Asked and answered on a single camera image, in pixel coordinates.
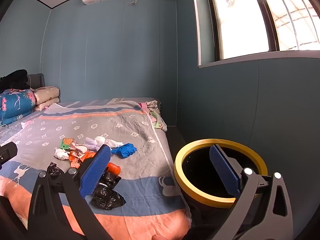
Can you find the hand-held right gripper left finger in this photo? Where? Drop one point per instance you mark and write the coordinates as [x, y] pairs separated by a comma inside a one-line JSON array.
[[96, 172]]

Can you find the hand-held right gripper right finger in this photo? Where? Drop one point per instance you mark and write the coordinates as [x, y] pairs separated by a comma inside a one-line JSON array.
[[223, 170]]

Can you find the orange plastic bag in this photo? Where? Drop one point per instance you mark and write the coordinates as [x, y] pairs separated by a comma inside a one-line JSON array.
[[83, 156]]

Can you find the blue plastic bag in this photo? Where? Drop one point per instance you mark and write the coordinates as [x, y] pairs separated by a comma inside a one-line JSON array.
[[125, 150]]

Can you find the black trash bin yellow rim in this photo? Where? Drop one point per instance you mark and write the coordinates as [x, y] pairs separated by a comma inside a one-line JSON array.
[[180, 166]]

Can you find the lilac plastic bag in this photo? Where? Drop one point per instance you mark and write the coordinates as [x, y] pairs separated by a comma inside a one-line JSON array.
[[92, 143]]

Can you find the white plastic bag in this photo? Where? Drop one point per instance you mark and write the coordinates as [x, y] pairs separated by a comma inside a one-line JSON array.
[[112, 143]]

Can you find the white crumpled bag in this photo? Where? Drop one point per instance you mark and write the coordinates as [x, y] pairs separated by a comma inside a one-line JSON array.
[[61, 154]]

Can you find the small black plastic bag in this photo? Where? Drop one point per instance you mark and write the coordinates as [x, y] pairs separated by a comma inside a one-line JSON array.
[[55, 169]]

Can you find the green snack packet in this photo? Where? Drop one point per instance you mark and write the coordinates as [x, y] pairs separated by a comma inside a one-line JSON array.
[[66, 143]]

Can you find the blue floral folded quilt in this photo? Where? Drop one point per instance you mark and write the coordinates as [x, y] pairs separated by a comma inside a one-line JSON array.
[[17, 105]]

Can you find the grey patterned bed sheet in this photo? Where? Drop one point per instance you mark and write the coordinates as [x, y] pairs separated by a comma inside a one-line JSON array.
[[130, 130]]

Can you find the black clothes pile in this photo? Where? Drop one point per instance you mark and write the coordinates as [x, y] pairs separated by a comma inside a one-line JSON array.
[[15, 78]]

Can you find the grey bed headboard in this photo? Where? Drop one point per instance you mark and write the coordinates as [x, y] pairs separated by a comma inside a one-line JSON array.
[[37, 80]]

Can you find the floral mattress pad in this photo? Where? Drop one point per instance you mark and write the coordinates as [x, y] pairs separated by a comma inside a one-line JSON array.
[[156, 116]]

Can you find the window with brown frame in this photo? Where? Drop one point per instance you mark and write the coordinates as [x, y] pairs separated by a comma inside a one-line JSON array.
[[240, 30]]

